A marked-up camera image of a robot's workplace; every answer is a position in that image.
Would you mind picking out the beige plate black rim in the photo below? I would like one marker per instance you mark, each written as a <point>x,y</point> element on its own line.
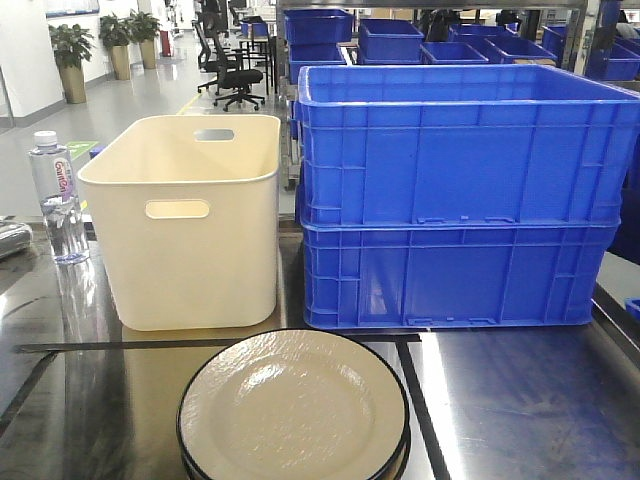
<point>293,404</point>
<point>392,471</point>

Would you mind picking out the lower large blue crate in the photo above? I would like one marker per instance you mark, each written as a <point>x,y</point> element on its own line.
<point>454,276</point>

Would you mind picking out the large blue crate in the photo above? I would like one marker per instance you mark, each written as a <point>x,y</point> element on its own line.
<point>454,276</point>
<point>418,145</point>

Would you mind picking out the cream plastic storage bin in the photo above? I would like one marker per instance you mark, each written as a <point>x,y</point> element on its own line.
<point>185,210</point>

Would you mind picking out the black office chair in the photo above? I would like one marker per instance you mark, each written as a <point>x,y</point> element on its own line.
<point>238,80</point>

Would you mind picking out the upper large blue crate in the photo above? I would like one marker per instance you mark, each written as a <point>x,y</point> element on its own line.
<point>418,145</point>

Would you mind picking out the blue crate back middle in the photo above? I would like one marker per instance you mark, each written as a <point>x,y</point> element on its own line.
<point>389,42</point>

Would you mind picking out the blue crate back left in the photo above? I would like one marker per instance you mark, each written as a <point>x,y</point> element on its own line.
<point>317,26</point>

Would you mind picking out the blue crate back right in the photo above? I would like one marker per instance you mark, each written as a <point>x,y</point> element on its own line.
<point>513,49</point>

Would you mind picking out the clear water bottle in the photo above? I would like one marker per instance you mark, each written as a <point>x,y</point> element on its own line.
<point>54,179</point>

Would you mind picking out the potted plant far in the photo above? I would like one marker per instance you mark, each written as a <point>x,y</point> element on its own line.
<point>144,28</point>

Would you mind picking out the potted plant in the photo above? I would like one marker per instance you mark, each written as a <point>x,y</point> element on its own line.
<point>71,46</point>
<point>144,28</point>
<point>115,34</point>

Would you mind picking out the potted plant middle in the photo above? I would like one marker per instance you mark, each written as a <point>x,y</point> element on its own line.
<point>115,34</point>

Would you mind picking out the grey object left edge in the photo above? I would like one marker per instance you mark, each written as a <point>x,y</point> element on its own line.
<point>15,237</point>

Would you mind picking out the potted plant near left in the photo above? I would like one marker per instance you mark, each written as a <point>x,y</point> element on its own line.
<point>71,46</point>

